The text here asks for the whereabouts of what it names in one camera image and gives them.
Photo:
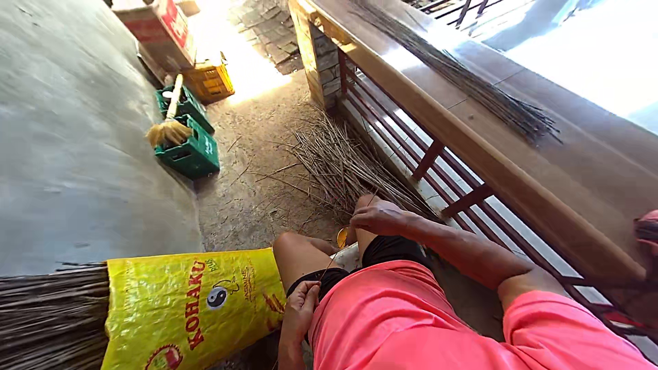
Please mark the yellow printed sack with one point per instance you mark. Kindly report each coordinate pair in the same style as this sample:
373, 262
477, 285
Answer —
154, 298

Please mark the brick pillar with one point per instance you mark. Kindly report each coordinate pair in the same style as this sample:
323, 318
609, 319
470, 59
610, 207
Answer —
326, 67

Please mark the person's left hand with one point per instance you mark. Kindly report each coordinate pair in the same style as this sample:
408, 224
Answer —
299, 308

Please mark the brown tiled ledge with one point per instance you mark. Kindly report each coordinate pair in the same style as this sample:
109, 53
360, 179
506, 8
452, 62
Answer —
426, 113

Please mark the yellow plastic crate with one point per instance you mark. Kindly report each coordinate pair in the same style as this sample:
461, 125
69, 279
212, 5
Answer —
213, 82

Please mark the person's body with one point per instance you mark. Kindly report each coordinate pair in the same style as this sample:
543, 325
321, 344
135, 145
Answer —
401, 313

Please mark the pile of loose sticks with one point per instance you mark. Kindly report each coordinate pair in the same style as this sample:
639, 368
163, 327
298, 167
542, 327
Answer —
339, 164

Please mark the white seat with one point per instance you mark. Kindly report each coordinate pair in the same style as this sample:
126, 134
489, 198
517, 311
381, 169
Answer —
349, 258

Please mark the small yellow cup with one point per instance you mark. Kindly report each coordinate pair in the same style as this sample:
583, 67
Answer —
342, 236

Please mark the dark metal railing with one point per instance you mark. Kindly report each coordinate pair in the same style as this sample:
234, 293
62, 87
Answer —
463, 13

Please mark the person's left fingers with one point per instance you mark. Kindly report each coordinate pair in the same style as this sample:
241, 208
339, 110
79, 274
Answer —
303, 285

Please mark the person's right fingers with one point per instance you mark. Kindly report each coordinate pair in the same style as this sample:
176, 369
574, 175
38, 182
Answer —
361, 221

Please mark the person's right forearm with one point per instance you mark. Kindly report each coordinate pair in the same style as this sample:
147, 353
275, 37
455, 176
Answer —
462, 252

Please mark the single thin brown stick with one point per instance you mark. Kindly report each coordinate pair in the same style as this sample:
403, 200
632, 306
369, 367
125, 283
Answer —
327, 269

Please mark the person's left forearm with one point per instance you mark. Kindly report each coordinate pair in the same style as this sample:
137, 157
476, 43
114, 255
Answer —
291, 349

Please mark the red and white cardboard box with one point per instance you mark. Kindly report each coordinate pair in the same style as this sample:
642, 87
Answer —
159, 33

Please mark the bundle of dark sticks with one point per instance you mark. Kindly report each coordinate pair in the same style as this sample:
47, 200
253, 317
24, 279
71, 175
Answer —
51, 313
462, 74

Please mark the person's left thumb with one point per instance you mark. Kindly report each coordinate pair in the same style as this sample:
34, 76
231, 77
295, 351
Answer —
312, 296

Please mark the person's right hand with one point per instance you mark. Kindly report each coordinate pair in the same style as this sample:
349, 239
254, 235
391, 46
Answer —
385, 216

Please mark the green plastic crate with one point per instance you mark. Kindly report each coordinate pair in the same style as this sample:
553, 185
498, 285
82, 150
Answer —
198, 154
193, 110

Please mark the person's legs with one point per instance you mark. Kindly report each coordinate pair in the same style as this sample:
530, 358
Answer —
297, 253

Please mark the maroon metal railing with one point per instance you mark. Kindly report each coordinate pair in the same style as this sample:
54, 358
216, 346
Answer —
429, 159

